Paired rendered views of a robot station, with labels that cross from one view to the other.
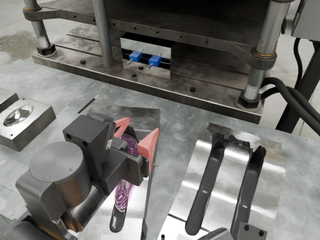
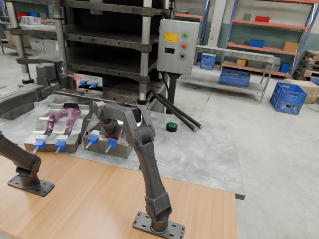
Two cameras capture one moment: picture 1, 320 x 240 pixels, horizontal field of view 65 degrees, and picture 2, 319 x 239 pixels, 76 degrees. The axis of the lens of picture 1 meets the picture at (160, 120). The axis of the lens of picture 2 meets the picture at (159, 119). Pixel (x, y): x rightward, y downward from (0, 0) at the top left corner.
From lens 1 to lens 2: 0.78 m
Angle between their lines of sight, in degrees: 19
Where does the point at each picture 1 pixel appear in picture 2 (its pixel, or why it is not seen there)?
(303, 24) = (159, 64)
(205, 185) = not seen: hidden behind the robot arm
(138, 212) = (77, 131)
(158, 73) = (96, 91)
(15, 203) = (11, 136)
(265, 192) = not seen: hidden behind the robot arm
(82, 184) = (53, 71)
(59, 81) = not seen: hidden behind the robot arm
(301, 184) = (158, 126)
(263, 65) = (143, 81)
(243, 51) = (134, 76)
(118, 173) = (65, 79)
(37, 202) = (41, 69)
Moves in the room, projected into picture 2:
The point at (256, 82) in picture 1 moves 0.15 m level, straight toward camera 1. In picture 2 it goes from (142, 90) to (136, 96)
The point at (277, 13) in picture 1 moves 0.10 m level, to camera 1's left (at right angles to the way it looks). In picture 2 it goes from (144, 57) to (131, 56)
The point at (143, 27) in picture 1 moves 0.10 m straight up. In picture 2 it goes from (87, 67) to (86, 55)
